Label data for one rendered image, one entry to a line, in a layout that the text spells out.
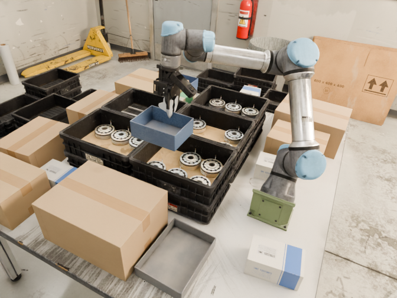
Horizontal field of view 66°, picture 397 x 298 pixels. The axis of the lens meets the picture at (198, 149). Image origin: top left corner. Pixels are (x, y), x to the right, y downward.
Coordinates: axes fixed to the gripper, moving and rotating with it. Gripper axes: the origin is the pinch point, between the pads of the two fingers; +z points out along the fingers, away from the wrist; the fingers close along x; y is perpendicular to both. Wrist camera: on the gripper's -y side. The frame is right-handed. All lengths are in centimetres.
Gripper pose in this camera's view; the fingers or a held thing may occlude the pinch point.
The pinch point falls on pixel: (172, 115)
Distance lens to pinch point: 125.3
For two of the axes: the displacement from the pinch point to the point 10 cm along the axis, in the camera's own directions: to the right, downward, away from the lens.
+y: -8.8, -3.2, 3.6
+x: -4.7, 4.1, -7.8
